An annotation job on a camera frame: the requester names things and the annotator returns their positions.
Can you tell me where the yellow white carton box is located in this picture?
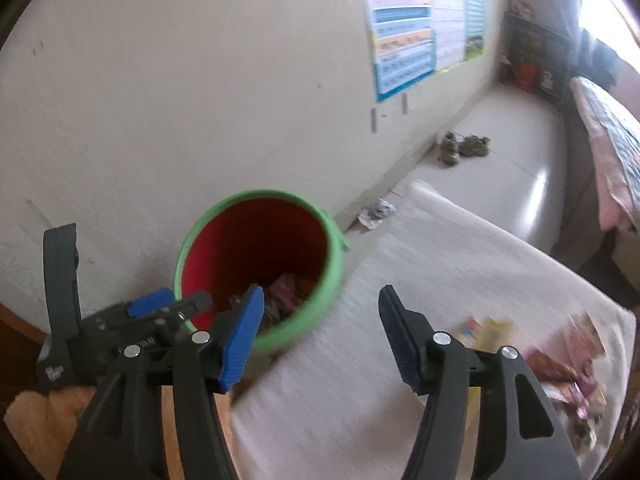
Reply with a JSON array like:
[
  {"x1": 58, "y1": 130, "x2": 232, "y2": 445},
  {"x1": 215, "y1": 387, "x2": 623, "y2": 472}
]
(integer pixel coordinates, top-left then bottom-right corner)
[{"x1": 452, "y1": 318, "x2": 518, "y2": 353}]

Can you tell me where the green red trash bucket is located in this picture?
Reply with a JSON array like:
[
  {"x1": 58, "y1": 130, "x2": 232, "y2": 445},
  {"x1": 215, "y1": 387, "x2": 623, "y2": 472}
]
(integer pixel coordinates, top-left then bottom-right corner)
[{"x1": 172, "y1": 188, "x2": 348, "y2": 356}]

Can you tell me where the fuzzy orange left sleeve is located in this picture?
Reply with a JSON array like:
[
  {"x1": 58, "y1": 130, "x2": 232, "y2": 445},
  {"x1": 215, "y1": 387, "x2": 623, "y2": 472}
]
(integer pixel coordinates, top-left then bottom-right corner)
[{"x1": 2, "y1": 386, "x2": 181, "y2": 480}]

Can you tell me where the white table cloth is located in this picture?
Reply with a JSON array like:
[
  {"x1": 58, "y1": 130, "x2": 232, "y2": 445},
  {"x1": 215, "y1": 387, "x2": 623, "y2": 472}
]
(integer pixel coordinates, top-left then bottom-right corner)
[{"x1": 229, "y1": 179, "x2": 639, "y2": 480}]

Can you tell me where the blue white foil wrapper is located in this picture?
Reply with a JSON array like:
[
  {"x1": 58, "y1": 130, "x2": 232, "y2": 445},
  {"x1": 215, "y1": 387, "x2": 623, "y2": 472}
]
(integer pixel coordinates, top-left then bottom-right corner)
[{"x1": 356, "y1": 198, "x2": 397, "y2": 231}]

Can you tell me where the pink torn wrapper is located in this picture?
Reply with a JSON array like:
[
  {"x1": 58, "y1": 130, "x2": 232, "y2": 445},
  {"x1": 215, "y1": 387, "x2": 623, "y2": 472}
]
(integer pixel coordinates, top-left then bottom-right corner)
[{"x1": 564, "y1": 312, "x2": 605, "y2": 366}]

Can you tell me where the crumpled silver printed wrapper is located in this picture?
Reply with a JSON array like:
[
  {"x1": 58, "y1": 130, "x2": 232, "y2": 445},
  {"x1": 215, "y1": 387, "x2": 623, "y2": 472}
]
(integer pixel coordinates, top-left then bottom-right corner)
[{"x1": 542, "y1": 382, "x2": 606, "y2": 456}]

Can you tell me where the left grey sneaker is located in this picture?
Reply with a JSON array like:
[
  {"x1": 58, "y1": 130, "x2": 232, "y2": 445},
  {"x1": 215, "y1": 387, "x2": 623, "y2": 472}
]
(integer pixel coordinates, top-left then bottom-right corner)
[{"x1": 438, "y1": 131, "x2": 460, "y2": 167}]

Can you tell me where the grey sneaker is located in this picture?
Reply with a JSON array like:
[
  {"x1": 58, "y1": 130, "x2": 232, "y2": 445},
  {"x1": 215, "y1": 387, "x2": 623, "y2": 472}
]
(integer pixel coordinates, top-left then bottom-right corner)
[
  {"x1": 438, "y1": 131, "x2": 460, "y2": 167},
  {"x1": 459, "y1": 136, "x2": 490, "y2": 157}
]

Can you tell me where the right grey sneaker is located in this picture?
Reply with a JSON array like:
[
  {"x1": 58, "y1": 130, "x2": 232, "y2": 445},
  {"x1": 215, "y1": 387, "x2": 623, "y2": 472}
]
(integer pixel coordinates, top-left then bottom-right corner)
[{"x1": 459, "y1": 136, "x2": 490, "y2": 157}]

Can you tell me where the red bucket under shelf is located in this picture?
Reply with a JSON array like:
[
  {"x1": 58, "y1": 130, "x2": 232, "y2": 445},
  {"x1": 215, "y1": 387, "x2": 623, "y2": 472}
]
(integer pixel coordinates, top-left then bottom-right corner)
[{"x1": 516, "y1": 62, "x2": 536, "y2": 92}]

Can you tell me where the bed with plaid quilt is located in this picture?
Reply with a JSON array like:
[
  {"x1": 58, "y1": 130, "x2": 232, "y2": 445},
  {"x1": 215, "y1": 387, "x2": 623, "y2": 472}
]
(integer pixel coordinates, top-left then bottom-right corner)
[{"x1": 570, "y1": 76, "x2": 639, "y2": 231}]

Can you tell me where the dark metal shelf rack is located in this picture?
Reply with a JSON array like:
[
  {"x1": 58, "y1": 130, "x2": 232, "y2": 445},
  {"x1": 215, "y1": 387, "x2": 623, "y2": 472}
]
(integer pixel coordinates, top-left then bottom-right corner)
[{"x1": 499, "y1": 11, "x2": 574, "y2": 104}]

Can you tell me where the green chart wall poster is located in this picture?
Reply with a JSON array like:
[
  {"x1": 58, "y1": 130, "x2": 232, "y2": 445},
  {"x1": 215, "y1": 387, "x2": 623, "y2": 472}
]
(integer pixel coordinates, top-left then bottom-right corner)
[{"x1": 464, "y1": 0, "x2": 485, "y2": 61}]

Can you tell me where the white chart wall poster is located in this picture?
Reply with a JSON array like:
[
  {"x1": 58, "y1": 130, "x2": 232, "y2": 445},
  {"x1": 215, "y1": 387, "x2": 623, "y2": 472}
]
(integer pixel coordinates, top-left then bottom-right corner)
[{"x1": 432, "y1": 0, "x2": 465, "y2": 72}]

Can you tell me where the blue pinyin wall poster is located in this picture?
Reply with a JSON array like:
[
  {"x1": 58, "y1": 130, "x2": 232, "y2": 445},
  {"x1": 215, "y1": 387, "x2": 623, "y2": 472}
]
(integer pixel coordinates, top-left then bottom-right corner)
[{"x1": 363, "y1": 0, "x2": 435, "y2": 102}]

